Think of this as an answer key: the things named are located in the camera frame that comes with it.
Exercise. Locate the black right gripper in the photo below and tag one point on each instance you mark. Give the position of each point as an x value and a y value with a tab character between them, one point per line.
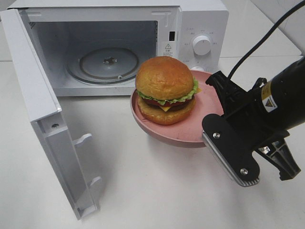
245	113

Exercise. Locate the white microwave door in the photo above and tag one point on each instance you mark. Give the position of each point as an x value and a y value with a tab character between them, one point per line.
45	112

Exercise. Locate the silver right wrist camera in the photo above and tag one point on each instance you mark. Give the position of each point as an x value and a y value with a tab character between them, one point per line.
230	151

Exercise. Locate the white microwave knob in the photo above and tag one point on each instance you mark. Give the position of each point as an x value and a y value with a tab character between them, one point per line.
198	68
201	44

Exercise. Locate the upper white microwave knob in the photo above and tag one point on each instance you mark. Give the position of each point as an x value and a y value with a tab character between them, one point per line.
201	44

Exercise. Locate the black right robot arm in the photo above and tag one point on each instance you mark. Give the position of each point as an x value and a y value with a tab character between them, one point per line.
283	97

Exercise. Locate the white microwave oven body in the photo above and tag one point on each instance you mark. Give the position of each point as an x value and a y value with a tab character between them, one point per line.
67	28

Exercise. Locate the pink round plate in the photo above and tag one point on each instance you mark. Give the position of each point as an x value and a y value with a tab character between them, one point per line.
187	133

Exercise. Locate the lower white microwave knob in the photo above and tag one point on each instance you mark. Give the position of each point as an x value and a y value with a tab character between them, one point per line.
198	68

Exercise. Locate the toy hamburger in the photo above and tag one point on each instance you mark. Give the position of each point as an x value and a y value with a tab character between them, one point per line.
166	90

